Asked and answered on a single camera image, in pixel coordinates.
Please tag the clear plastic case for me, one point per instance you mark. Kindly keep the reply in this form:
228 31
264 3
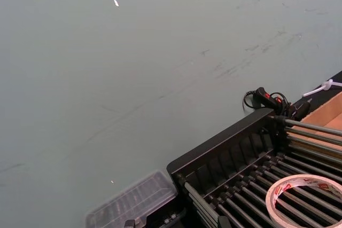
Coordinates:
133 201

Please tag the black rack with steel bars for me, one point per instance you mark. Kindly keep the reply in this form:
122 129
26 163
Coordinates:
229 142

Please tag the black table cloth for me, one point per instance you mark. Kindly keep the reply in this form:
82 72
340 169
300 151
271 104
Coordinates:
322 100

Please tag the roll of white tape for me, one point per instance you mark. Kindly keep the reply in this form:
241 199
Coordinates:
271 198

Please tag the shallow brown cardboard tray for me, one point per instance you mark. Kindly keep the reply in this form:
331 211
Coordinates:
327 114

